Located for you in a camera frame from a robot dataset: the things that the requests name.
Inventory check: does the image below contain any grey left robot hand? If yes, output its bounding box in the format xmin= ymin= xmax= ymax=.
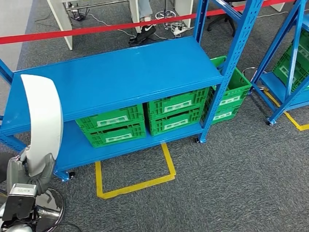
xmin=7 ymin=148 xmax=56 ymax=196

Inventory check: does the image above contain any white curved panel part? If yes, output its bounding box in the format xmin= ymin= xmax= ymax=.
xmin=20 ymin=74 xmax=64 ymax=177

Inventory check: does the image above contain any wide blue metal shelf rack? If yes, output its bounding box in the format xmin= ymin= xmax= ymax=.
xmin=0 ymin=0 xmax=265 ymax=183

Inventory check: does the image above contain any narrow blue metal shelf rack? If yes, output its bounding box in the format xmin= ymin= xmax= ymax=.
xmin=251 ymin=0 xmax=309 ymax=126

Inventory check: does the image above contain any red barrier tape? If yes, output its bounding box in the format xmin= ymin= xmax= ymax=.
xmin=0 ymin=0 xmax=296 ymax=45

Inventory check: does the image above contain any person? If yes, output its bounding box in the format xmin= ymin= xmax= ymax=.
xmin=129 ymin=0 xmax=157 ymax=45

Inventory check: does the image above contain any white desk panel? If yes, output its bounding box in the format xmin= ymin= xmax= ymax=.
xmin=175 ymin=0 xmax=194 ymax=28

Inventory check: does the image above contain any black office chair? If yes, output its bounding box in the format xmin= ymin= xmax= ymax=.
xmin=207 ymin=0 xmax=236 ymax=37

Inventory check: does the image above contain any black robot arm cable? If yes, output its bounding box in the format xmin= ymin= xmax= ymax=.
xmin=52 ymin=221 xmax=83 ymax=232

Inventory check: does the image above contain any black cable tangle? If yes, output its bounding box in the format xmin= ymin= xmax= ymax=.
xmin=69 ymin=3 xmax=91 ymax=21

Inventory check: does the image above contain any white floor cable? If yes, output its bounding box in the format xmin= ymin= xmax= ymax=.
xmin=93 ymin=13 xmax=137 ymax=37

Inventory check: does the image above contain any black stool with chrome ring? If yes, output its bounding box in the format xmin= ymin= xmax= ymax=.
xmin=155 ymin=0 xmax=176 ymax=20

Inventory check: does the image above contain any chrome metal ring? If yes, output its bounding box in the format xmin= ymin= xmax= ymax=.
xmin=242 ymin=66 xmax=267 ymax=91

